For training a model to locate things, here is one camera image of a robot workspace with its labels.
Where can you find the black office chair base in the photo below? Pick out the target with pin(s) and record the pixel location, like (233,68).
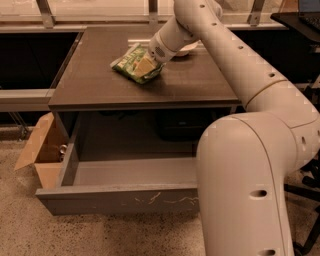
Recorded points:
(302,192)

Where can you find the white paper bowl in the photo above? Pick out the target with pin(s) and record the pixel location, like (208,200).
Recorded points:
(186,49)

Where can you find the green jalapeno chip bag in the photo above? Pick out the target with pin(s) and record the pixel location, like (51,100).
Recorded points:
(125,64)

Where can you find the brown cardboard box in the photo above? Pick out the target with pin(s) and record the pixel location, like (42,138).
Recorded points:
(43,151)

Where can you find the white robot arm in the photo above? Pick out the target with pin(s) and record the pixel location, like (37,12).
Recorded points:
(243,159)

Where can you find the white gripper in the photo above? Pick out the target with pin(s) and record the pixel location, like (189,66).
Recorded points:
(159,50)

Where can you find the open grey top drawer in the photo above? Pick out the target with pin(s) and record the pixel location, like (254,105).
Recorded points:
(121,166)

